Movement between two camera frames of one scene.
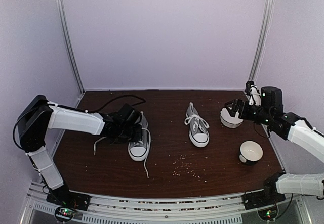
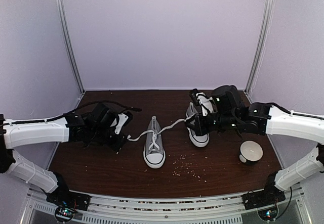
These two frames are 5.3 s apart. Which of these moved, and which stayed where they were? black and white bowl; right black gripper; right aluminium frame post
Moved: right black gripper
Stayed: black and white bowl; right aluminium frame post
